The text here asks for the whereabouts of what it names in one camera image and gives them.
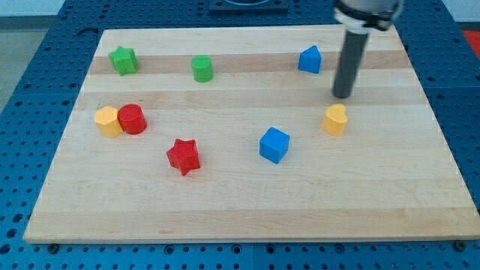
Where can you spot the green star block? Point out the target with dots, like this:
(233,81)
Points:
(123,60)

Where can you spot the red cylinder block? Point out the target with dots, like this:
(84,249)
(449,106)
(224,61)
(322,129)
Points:
(132,119)

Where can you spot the blue cube block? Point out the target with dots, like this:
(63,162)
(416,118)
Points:
(274,144)

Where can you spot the yellow heart block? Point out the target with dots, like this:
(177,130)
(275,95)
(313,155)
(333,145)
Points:
(335,120)

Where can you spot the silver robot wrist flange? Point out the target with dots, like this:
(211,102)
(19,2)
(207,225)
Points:
(360,16)

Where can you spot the dark blue base plate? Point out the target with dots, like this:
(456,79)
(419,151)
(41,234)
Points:
(224,6)

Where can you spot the wooden board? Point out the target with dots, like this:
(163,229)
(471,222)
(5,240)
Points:
(389,177)

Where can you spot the yellow hexagon block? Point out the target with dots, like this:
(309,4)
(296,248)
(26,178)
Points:
(106,120)

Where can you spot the red star block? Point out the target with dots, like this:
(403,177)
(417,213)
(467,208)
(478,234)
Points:
(184,156)

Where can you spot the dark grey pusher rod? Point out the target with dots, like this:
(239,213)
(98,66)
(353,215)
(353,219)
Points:
(348,65)

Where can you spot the green cylinder block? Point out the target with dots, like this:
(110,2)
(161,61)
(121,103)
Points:
(202,68)

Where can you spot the blue triangle block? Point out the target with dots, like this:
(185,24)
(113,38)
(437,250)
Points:
(310,60)

